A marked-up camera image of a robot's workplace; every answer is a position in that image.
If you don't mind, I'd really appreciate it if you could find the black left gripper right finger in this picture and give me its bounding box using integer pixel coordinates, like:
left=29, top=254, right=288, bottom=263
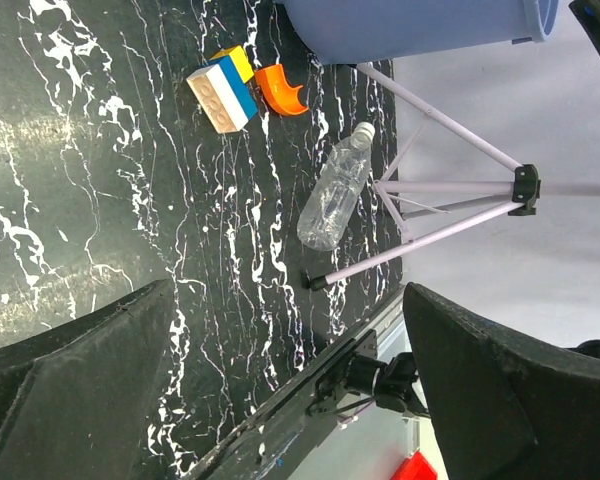
left=403, top=283, right=600, bottom=479

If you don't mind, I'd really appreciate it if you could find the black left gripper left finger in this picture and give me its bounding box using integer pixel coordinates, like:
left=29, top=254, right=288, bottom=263
left=0, top=280, right=175, bottom=479

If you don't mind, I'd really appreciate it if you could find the clear bottle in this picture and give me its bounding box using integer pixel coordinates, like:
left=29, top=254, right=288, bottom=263
left=296, top=122, right=375, bottom=251

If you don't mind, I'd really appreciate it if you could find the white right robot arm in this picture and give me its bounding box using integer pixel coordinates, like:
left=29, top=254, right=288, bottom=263
left=308, top=1, right=600, bottom=418

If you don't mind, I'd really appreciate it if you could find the blue plastic bin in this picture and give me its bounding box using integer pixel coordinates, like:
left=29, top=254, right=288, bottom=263
left=280, top=0, right=559, bottom=65

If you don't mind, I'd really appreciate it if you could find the red plastic piece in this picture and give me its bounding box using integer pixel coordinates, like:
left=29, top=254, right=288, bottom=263
left=390, top=451, right=438, bottom=480

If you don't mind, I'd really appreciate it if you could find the lavender tripod stand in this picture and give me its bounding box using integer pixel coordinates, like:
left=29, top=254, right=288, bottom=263
left=301, top=62, right=600, bottom=292

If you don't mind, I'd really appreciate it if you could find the orange curved toy piece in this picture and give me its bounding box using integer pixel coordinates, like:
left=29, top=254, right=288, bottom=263
left=255, top=64, right=309, bottom=116

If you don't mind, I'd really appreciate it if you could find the white blue yellow block stack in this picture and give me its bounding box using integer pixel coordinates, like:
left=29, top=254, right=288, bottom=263
left=186, top=45, right=258, bottom=134

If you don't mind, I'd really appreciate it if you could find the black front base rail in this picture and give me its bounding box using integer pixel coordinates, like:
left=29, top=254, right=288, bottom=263
left=187, top=288, right=404, bottom=479

